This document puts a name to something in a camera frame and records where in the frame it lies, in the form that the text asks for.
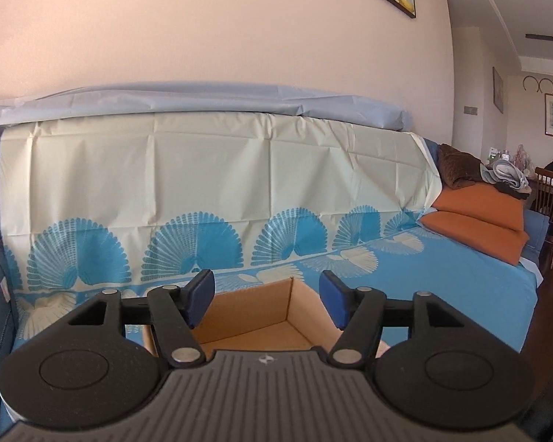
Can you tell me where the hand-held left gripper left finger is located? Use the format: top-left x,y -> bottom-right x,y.
67,269 -> 216,369

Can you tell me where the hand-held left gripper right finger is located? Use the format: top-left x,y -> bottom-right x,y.
319,270 -> 462,369

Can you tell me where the cardboard box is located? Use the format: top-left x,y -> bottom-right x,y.
140,277 -> 390,364

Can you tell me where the blue fan-print cloth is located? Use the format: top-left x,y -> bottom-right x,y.
0,113 -> 545,429

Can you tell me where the orange cushion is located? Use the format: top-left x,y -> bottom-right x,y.
419,210 -> 531,266
431,183 -> 526,232

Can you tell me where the brown blanket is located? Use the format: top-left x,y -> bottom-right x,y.
438,144 -> 491,189

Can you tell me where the light blue sheet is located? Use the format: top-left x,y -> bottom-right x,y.
0,81 -> 415,141

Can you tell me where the grey cloth pile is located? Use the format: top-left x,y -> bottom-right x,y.
481,159 -> 533,201

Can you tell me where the wooden chair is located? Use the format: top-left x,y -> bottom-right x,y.
532,167 -> 553,268

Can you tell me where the small framed wall picture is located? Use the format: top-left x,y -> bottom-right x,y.
492,67 -> 504,114

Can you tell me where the ring wall decoration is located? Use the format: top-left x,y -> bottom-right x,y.
522,75 -> 553,94

